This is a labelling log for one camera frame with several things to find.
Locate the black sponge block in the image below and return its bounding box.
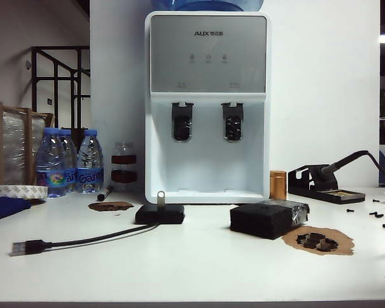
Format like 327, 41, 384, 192
229, 199, 311, 241

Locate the black USB hub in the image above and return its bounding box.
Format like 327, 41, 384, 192
134, 205, 185, 225

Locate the white AUX water dispenser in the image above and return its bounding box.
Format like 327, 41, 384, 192
144, 11, 272, 205

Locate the glass jar with red bands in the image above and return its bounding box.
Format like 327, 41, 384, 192
110, 141, 138, 190

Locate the copper coloured cylinder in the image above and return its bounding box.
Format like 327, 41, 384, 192
269, 169, 288, 200

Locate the black marker pen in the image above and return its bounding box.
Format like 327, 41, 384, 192
96, 185, 114, 202

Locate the right plastic water bottle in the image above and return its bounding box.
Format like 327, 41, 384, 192
75, 128, 104, 193

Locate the clear plastic water bottle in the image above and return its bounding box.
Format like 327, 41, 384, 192
59, 128, 80, 193

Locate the left plastic water bottle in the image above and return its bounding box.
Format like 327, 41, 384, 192
35, 126, 67, 198

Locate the grey black soldering iron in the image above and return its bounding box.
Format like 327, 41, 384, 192
317, 149, 381, 180

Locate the black soldering iron stand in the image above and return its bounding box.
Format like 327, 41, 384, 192
287, 164, 366, 205

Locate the black metal stair railing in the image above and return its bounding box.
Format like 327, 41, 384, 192
30, 46, 91, 131

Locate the wooden crate with bubble wrap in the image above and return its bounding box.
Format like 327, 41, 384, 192
0, 99, 55, 187

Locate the white double-sided tape roll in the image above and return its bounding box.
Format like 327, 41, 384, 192
0, 184, 48, 200

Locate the blue cloth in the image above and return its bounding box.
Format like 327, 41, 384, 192
0, 197, 32, 225

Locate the black soldering iron cable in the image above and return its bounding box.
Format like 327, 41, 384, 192
368, 150, 385, 176

